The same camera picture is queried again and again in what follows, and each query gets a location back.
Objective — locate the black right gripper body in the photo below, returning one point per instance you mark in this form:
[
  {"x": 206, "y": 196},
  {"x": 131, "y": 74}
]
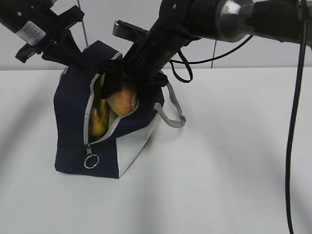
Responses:
[{"x": 142, "y": 64}]

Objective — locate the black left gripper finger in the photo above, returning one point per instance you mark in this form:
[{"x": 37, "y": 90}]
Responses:
[
  {"x": 71, "y": 54},
  {"x": 58, "y": 54}
]

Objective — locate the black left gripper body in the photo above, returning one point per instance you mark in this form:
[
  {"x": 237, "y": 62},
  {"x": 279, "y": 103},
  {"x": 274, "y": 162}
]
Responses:
[{"x": 41, "y": 28}]

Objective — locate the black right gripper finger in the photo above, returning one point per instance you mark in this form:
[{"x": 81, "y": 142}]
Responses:
[{"x": 111, "y": 83}]

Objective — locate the brown bread roll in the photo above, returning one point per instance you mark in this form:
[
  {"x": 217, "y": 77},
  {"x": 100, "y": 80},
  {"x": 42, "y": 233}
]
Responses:
[{"x": 124, "y": 101}]

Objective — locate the yellow banana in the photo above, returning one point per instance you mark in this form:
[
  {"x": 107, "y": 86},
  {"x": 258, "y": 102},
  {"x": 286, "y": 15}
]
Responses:
[{"x": 99, "y": 117}]

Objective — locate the navy and white lunch bag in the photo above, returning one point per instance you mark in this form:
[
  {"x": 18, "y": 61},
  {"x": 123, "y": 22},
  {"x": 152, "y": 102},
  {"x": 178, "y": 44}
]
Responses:
[{"x": 111, "y": 153}]

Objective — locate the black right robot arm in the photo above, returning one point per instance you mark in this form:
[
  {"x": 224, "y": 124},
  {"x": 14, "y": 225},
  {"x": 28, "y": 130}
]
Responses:
[{"x": 181, "y": 22}]

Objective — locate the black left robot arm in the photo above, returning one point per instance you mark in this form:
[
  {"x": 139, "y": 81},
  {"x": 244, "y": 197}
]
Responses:
[{"x": 7, "y": 11}]

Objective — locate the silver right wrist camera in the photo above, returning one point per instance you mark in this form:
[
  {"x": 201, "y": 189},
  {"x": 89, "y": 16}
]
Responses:
[{"x": 127, "y": 31}]

